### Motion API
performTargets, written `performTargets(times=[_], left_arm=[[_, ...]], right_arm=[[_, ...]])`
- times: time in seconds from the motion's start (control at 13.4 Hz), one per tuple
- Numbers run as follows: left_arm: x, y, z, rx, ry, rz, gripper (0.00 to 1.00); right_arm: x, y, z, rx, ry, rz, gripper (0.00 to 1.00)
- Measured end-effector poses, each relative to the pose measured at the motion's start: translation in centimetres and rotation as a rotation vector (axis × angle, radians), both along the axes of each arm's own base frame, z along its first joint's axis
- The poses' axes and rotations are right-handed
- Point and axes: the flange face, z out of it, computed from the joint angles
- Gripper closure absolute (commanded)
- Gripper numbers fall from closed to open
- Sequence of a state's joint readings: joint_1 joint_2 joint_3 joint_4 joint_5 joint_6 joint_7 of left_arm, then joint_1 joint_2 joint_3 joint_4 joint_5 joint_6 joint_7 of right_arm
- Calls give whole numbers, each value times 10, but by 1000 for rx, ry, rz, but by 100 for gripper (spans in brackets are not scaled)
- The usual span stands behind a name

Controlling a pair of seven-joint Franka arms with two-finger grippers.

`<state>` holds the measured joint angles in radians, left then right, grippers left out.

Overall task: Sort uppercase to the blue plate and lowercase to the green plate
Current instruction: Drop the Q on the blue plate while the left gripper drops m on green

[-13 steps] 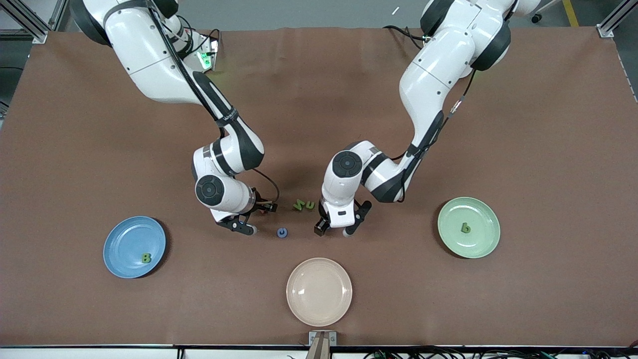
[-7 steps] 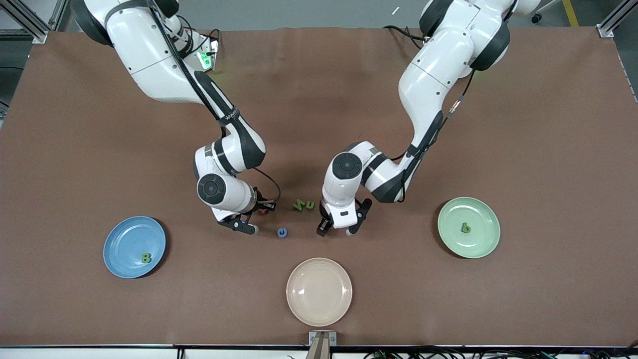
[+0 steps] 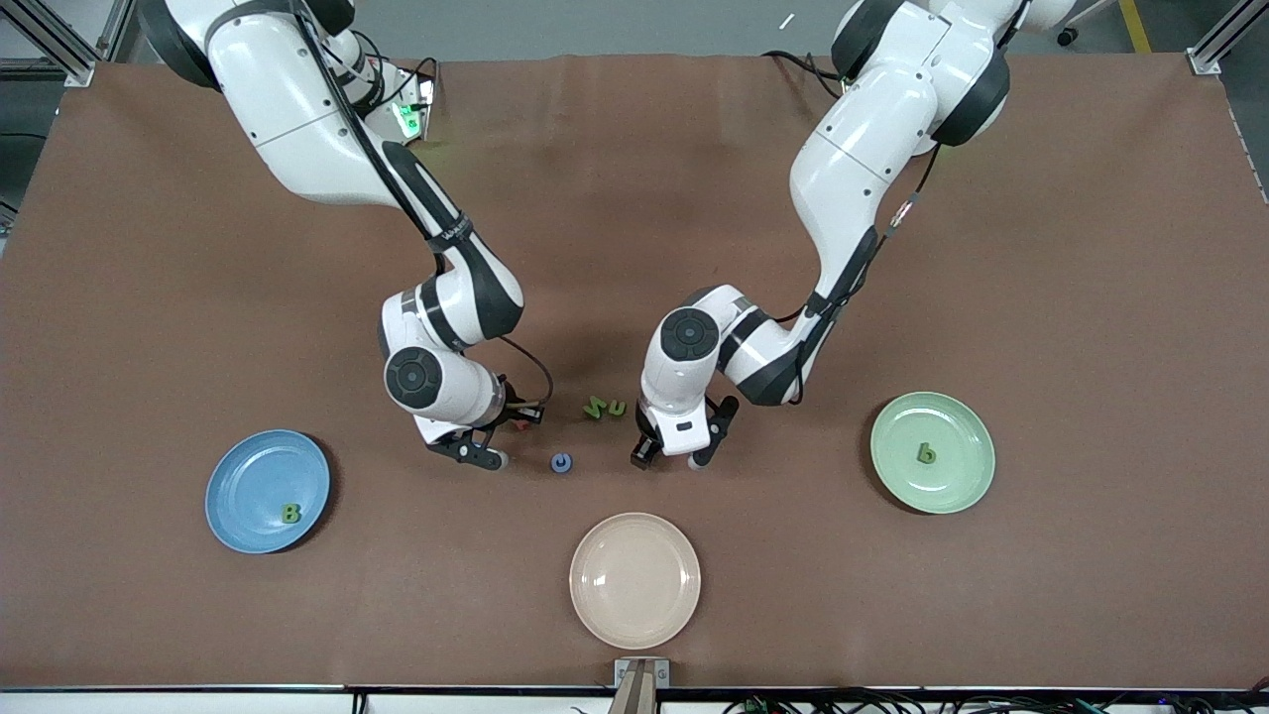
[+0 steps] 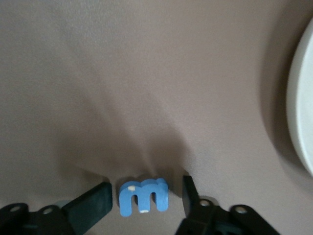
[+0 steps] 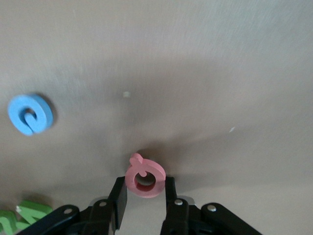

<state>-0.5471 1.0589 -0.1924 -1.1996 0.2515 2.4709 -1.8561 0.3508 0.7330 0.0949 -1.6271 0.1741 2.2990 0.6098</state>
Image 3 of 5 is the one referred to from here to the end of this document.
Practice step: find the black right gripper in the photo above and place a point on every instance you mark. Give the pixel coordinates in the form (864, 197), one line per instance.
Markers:
(512, 411)

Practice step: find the green letter N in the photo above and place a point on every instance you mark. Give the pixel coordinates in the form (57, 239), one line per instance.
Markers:
(595, 407)

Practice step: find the blue letter C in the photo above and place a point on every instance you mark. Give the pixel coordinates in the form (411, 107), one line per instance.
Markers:
(555, 466)

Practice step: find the green lowercase letter b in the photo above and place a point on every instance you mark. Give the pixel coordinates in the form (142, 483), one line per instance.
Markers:
(926, 456)

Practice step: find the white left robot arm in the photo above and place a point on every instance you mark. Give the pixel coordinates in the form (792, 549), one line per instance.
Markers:
(863, 149)

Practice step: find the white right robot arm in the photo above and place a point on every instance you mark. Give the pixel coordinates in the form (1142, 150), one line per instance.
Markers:
(297, 119)

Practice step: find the right arm base connector plate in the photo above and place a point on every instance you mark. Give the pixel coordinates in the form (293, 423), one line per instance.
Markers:
(414, 114)

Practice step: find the beige plate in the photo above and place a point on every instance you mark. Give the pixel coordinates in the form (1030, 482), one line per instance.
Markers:
(634, 580)

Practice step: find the blue plate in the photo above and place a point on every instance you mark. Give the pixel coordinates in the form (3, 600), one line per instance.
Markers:
(248, 476)

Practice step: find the green plate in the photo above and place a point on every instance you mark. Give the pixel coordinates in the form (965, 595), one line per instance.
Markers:
(952, 486)

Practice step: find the brown table mat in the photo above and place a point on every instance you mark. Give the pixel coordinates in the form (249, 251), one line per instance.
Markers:
(1091, 595)

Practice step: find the white table edge strip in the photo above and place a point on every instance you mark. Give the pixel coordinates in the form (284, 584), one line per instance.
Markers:
(149, 704)

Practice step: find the black caster wheel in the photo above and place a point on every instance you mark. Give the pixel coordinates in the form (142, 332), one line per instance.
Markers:
(1067, 37)

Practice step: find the small metal bracket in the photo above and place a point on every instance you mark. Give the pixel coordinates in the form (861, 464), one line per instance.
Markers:
(623, 674)

